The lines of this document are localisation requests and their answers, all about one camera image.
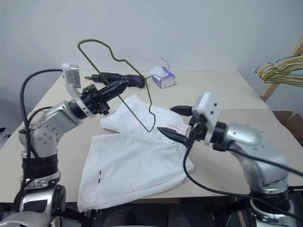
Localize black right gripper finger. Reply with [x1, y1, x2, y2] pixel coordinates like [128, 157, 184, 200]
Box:
[170, 105, 193, 117]
[157, 127, 191, 145]

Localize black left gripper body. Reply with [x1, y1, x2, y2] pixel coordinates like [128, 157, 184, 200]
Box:
[80, 84, 111, 117]

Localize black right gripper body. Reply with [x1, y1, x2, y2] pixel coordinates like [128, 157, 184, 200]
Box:
[188, 115, 207, 143]

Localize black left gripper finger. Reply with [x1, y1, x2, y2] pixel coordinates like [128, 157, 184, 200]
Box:
[98, 80, 130, 96]
[101, 82, 130, 103]

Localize white shorts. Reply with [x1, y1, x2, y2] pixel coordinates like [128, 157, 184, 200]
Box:
[77, 94, 196, 213]

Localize folded purple black umbrella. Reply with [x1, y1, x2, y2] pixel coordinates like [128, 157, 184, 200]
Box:
[85, 73, 146, 89]

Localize purple white tissue box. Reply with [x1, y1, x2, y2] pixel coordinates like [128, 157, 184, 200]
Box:
[150, 66, 176, 90]

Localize white tissue sheet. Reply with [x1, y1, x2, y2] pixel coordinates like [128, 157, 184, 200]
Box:
[160, 56, 170, 70]

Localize bunch of coloured hangers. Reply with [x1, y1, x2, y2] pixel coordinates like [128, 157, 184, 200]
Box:
[258, 61, 303, 82]

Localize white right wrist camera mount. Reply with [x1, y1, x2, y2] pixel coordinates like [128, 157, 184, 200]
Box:
[191, 92, 223, 146]

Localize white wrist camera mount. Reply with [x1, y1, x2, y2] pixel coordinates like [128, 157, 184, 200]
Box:
[62, 62, 94, 117]
[191, 92, 223, 146]

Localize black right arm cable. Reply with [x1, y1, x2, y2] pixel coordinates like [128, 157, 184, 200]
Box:
[213, 145, 303, 177]
[183, 139, 303, 217]

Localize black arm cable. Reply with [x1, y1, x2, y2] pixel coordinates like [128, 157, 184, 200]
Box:
[183, 139, 303, 217]
[13, 68, 64, 209]
[213, 145, 303, 177]

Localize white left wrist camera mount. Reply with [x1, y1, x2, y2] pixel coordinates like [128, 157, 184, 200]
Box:
[62, 62, 94, 117]

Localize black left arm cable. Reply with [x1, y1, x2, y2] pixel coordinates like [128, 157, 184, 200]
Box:
[13, 68, 64, 209]

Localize wooden rack frame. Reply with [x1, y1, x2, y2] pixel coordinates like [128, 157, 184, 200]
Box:
[259, 35, 303, 103]

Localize olive green wire hanger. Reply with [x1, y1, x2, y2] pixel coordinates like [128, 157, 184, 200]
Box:
[263, 70, 303, 89]

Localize white wire hanger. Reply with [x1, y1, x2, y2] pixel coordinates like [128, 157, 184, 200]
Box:
[255, 55, 303, 73]

